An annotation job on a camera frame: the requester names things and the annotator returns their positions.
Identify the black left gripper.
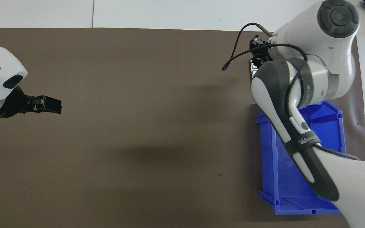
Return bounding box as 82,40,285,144
0,86,62,118

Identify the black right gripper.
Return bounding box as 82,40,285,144
250,35,273,68

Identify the grey metal tray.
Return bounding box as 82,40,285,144
250,59,259,79

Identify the brown table mat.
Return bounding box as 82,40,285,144
0,28,365,228

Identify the blue plastic storage bin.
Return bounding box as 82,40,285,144
255,101,348,216

